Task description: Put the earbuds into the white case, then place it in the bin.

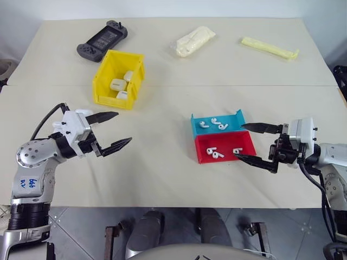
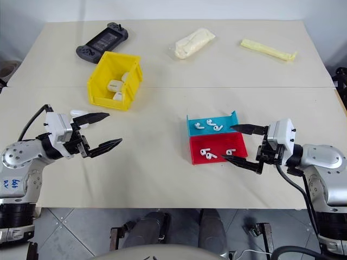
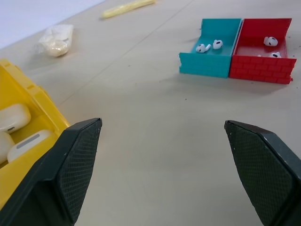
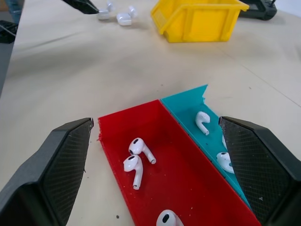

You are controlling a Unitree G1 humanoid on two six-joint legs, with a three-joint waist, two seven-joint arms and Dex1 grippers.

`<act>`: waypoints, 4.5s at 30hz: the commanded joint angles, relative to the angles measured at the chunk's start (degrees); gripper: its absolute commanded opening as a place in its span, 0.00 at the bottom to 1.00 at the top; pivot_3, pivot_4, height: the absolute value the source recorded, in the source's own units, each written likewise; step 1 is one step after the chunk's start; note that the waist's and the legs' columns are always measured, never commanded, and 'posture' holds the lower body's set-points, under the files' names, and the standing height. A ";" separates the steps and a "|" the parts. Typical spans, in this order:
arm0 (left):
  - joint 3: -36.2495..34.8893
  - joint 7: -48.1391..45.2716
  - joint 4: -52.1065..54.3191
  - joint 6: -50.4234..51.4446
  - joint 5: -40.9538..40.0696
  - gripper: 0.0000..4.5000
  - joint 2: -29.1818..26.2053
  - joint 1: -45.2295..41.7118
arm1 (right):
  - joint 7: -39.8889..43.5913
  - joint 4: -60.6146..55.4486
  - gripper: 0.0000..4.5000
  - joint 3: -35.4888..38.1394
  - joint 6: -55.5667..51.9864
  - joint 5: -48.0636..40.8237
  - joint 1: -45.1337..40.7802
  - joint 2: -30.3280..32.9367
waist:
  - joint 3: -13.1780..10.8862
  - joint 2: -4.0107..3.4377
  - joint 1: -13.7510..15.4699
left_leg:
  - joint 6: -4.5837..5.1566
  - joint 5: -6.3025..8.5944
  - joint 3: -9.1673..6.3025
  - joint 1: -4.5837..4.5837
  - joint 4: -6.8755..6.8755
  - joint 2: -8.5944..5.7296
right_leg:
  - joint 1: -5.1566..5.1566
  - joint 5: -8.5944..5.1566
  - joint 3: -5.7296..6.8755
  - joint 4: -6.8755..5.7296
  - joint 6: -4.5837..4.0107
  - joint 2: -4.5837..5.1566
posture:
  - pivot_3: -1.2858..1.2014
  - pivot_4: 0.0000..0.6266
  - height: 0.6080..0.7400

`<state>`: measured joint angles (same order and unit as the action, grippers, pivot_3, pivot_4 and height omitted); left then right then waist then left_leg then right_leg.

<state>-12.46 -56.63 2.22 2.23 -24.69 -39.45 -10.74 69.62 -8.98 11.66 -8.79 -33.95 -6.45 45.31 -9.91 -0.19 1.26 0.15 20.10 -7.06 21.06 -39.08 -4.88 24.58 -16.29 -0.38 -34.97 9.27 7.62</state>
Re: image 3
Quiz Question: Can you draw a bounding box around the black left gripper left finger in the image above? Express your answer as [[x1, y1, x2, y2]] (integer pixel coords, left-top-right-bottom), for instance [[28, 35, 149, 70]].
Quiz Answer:
[[0, 117, 103, 226]]

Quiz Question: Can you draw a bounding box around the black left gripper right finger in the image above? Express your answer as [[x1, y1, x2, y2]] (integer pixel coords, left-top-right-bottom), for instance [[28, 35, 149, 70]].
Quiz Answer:
[[224, 120, 301, 226]]

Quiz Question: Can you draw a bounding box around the white earbud charging case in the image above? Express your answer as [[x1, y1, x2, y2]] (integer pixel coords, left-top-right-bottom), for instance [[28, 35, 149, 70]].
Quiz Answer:
[[7, 129, 55, 163], [0, 104, 32, 135], [0, 131, 16, 165]]

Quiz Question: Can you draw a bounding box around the yellow plastic bin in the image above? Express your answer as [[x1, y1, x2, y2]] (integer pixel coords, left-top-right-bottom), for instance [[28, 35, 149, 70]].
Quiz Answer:
[[0, 57, 71, 208]]

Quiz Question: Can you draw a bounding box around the red brick-pattern tray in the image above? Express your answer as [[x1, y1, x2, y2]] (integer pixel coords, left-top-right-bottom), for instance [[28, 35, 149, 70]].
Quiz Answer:
[[228, 17, 297, 85]]

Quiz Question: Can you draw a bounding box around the teal brick-pattern tray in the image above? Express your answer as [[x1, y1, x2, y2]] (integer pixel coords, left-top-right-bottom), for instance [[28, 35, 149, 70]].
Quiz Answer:
[[179, 18, 243, 79]]

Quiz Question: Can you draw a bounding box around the clear bag of white material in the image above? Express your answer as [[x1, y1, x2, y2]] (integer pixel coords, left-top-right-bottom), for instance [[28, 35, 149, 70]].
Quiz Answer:
[[33, 24, 74, 57]]

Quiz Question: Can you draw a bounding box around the yellow plastic-wrapped stick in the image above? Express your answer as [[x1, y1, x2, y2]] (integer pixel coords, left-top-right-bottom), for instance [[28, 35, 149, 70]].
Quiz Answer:
[[101, 0, 156, 19]]

